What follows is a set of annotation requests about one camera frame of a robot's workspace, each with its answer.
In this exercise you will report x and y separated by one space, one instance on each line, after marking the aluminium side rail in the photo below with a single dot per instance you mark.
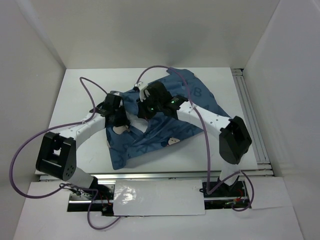
259 149

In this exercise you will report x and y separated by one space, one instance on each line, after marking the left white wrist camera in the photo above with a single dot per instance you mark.
116 93

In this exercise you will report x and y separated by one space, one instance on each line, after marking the white pillow yellow trim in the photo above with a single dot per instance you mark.
139 123

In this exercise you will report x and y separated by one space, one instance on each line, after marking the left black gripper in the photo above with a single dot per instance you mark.
124 121

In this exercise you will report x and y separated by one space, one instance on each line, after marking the white cover sheet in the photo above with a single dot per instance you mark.
139 198

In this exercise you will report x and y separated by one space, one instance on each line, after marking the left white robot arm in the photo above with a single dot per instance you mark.
57 156

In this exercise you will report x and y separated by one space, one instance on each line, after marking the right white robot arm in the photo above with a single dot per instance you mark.
232 134

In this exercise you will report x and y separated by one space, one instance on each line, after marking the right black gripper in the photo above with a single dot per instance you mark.
142 112

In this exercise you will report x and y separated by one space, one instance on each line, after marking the aluminium front rail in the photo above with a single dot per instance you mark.
151 176

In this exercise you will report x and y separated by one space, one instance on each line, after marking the blue cartoon print pillowcase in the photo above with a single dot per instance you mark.
127 142

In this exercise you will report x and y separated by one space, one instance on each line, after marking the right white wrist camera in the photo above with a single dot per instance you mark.
142 89

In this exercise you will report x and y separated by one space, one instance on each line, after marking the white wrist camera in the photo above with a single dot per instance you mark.
142 89
116 93

